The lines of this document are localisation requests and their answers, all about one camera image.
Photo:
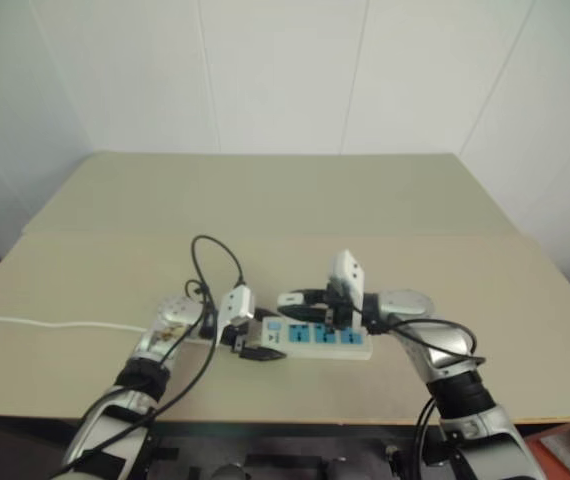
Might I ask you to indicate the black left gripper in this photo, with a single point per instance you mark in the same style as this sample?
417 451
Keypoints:
235 337

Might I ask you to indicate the dark rounded shape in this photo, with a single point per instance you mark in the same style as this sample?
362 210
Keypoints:
229 471

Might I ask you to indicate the white charger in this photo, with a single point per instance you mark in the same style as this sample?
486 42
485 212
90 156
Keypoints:
288 299

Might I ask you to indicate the orange object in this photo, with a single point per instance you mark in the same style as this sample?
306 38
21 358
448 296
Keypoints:
540 452

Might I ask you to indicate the grey sheet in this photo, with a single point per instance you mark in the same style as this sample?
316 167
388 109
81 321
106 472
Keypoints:
565 440

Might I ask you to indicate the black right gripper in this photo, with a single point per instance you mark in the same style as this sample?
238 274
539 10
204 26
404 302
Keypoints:
337 307

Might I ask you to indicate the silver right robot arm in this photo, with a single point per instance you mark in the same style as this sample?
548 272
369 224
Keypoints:
410 302

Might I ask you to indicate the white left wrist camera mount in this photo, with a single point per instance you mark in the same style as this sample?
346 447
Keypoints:
237 302

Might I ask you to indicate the white power strip blue sockets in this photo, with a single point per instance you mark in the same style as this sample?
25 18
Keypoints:
315 351

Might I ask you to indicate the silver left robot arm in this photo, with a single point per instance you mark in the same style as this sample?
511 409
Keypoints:
176 310

